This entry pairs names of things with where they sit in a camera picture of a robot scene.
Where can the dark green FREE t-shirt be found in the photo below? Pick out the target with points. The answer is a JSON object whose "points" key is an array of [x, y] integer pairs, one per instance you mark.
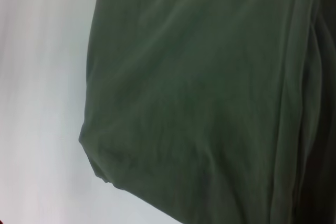
{"points": [[210, 90]]}

